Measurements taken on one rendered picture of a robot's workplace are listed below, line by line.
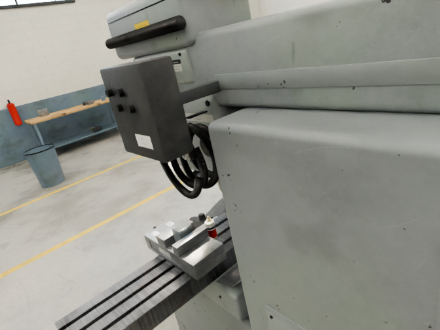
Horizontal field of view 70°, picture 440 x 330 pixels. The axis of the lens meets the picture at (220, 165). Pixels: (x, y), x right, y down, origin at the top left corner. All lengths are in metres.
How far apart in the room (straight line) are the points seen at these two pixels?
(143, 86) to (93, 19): 8.60
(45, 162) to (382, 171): 5.59
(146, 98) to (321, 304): 0.57
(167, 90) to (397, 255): 0.51
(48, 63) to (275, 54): 8.18
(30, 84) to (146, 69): 8.01
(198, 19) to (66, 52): 8.02
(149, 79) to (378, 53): 0.41
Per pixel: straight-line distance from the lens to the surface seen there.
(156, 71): 0.66
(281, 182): 0.65
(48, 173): 5.92
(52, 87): 8.71
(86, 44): 9.05
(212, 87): 0.85
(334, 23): 0.64
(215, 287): 1.31
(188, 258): 1.20
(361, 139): 0.53
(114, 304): 1.26
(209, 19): 0.95
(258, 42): 0.74
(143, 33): 1.01
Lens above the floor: 1.74
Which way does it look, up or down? 22 degrees down
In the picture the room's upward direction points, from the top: 12 degrees counter-clockwise
